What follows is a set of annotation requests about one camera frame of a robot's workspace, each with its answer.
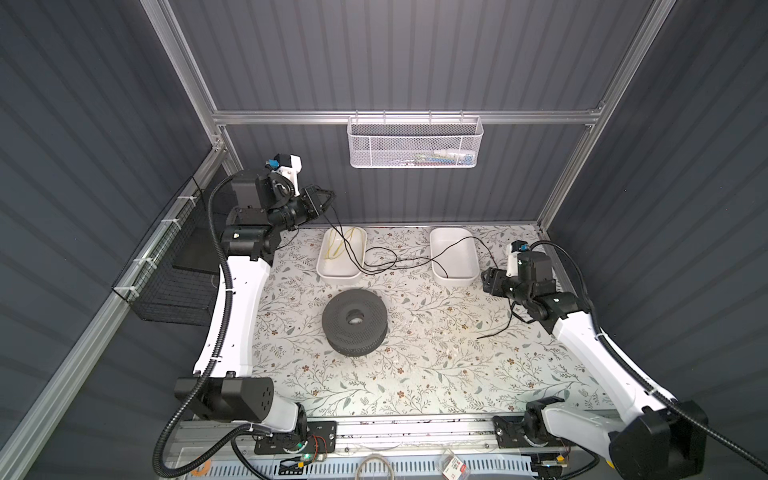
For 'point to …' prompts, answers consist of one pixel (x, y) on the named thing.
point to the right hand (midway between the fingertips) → (497, 276)
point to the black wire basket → (160, 291)
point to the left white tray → (334, 263)
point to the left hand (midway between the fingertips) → (337, 192)
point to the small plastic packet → (452, 467)
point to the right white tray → (461, 261)
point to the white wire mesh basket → (415, 141)
